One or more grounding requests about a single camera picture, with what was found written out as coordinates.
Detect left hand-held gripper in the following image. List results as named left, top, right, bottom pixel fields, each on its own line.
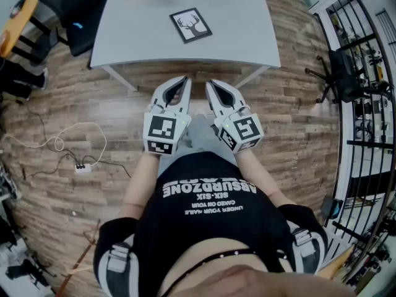
left=143, top=75, right=192, bottom=157

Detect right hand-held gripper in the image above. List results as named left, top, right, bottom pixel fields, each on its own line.
left=205, top=79, right=265, bottom=155

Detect black deer picture frame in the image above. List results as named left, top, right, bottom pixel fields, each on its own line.
left=169, top=7, right=213, bottom=45

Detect person's right forearm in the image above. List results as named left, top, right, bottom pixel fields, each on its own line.
left=234, top=148, right=298, bottom=207

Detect person's left forearm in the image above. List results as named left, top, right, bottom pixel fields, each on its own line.
left=118, top=152, right=162, bottom=226

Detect person's grey trousers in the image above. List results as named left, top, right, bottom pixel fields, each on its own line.
left=184, top=113, right=239, bottom=167

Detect person's black printed shirt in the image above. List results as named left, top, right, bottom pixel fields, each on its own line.
left=92, top=151, right=329, bottom=297

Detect black office chair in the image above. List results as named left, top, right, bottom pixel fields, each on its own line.
left=304, top=49, right=396, bottom=105

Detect black metal shelf rack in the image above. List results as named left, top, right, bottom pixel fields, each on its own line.
left=321, top=0, right=396, bottom=286

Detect yellow side table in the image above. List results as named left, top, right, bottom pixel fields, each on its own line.
left=0, top=0, right=38, bottom=59

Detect wooden stick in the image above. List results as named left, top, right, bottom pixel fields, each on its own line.
left=58, top=218, right=102, bottom=297

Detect black tripod equipment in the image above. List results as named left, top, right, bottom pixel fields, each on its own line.
left=5, top=251, right=58, bottom=289

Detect white cable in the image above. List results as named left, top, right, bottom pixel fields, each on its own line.
left=2, top=122, right=108, bottom=168

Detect black cable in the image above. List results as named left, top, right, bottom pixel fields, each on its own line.
left=18, top=102, right=132, bottom=179

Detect black studded neck cord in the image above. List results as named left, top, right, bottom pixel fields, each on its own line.
left=160, top=248, right=290, bottom=297

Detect grey shoulder strap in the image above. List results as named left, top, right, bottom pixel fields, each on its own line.
left=104, top=242, right=136, bottom=297
left=286, top=220, right=326, bottom=275

